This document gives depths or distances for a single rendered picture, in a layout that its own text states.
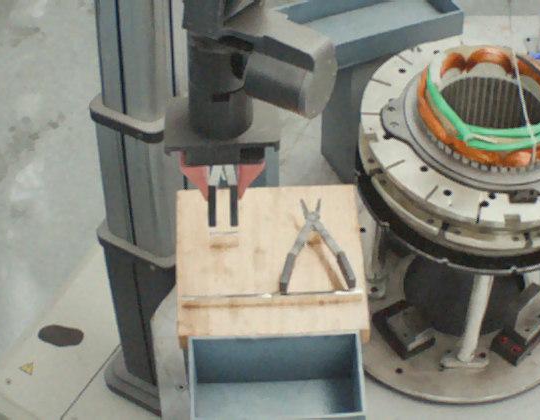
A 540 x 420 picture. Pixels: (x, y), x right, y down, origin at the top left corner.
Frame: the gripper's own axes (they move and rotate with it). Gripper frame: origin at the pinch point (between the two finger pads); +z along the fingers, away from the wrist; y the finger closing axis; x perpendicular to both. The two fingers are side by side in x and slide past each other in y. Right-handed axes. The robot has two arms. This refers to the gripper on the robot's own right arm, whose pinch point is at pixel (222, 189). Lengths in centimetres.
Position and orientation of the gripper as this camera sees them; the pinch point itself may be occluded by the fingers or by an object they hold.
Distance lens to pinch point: 114.2
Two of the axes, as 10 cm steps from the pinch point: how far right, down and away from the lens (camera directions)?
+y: 10.0, -0.4, 0.4
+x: -0.6, -7.3, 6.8
